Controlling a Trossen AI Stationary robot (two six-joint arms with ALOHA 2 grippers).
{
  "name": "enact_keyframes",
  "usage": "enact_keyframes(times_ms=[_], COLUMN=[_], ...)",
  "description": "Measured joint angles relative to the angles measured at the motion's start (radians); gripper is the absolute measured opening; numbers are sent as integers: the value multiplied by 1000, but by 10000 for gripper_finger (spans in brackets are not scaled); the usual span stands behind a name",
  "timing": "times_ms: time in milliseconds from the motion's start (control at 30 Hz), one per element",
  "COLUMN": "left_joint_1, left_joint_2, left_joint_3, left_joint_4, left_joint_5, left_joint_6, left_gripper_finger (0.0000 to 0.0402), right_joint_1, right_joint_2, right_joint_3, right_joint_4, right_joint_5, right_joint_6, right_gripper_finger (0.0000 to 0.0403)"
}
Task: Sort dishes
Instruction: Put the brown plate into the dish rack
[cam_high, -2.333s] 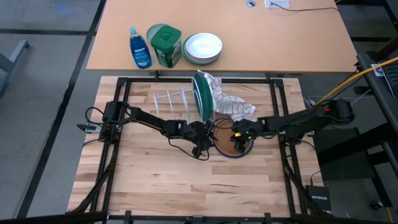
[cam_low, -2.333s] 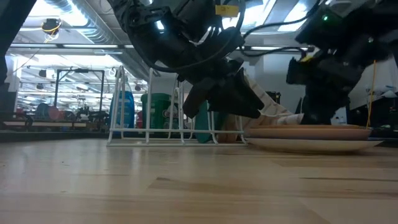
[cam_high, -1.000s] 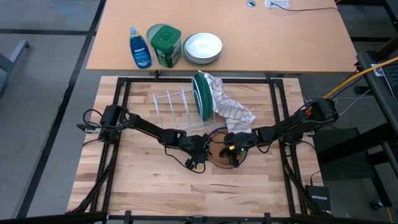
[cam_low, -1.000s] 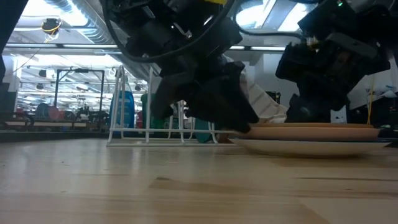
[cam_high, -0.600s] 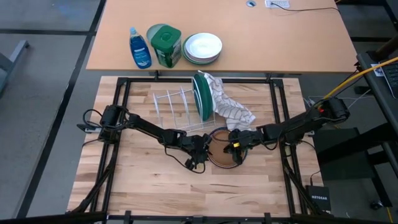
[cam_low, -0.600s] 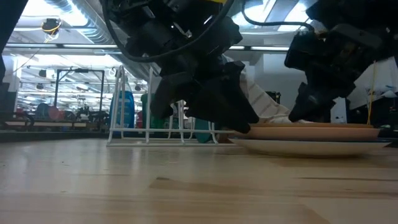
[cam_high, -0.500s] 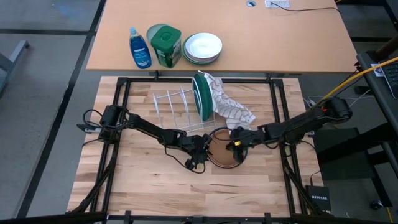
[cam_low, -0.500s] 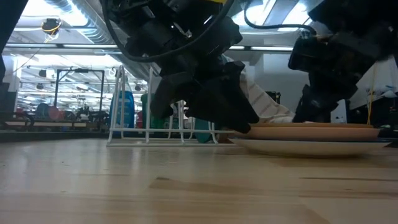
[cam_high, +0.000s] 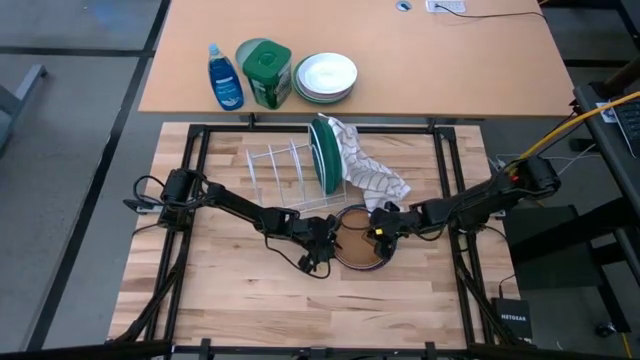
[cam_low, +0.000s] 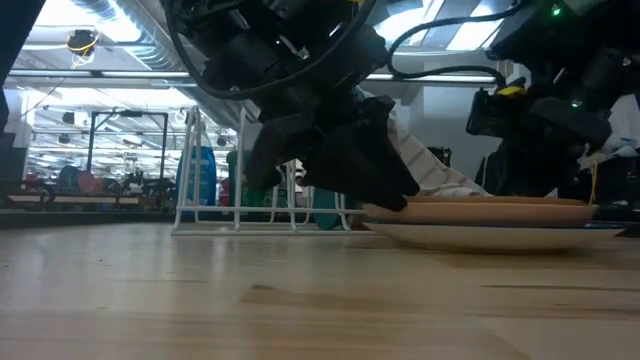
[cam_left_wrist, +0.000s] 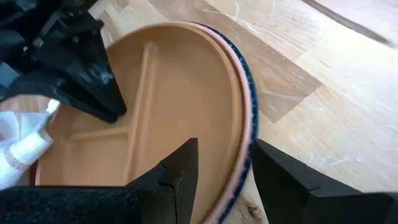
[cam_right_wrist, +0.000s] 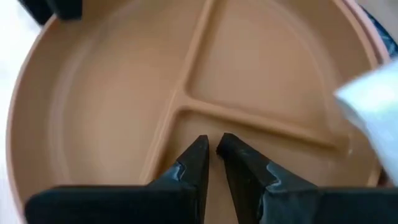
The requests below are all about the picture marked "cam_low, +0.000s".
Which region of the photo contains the black ceiling-mounted camera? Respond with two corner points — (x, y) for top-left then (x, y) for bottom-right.
(66, 28), (100, 57)

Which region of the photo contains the white wire dish rack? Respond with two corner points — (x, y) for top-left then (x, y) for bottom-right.
(170, 104), (369, 237)

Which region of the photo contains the black metal frame stand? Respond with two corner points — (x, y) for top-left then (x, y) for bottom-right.
(86, 109), (170, 181)

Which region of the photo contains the silver ventilation duct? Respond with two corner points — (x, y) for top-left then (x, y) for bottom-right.
(74, 0), (201, 71)

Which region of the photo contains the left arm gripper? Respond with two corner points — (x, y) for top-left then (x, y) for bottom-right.
(244, 94), (421, 211)

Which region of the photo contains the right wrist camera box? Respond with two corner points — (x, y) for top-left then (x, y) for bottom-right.
(465, 85), (532, 137)

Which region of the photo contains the yellow hanging cable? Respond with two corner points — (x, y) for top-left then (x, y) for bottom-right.
(589, 159), (599, 206)

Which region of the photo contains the tan divided plate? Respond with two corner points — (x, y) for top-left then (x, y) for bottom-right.
(360, 195), (599, 229)

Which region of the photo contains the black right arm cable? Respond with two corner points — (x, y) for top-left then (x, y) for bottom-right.
(387, 2), (526, 89)

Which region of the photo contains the long ceiling light bar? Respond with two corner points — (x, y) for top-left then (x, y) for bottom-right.
(364, 73), (501, 84)
(7, 69), (194, 79)

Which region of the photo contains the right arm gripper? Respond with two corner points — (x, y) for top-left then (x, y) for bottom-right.
(499, 97), (614, 196)

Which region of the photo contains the blue dish soap bottle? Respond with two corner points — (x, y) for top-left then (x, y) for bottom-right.
(174, 145), (218, 221)

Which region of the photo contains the small black box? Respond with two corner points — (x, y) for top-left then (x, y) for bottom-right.
(428, 146), (453, 169)

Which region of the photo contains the white plate with blue rim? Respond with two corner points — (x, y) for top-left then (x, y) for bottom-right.
(366, 221), (626, 252)

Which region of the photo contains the white striped dish towel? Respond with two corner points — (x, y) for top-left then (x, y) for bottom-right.
(384, 112), (494, 199)

